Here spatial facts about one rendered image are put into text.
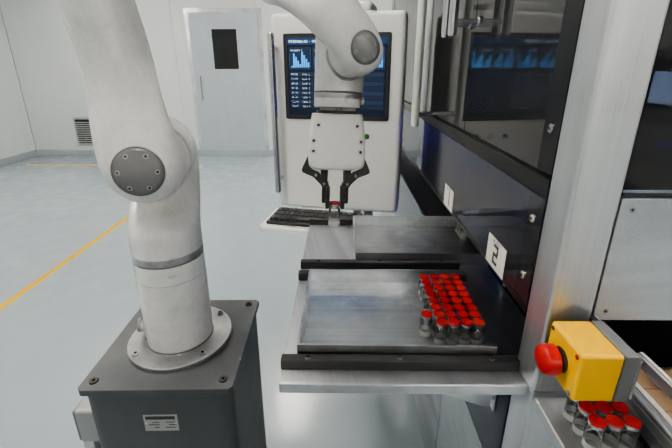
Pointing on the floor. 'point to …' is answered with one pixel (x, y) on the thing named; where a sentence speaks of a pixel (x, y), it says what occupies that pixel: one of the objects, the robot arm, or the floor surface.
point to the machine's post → (591, 155)
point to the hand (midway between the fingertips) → (334, 196)
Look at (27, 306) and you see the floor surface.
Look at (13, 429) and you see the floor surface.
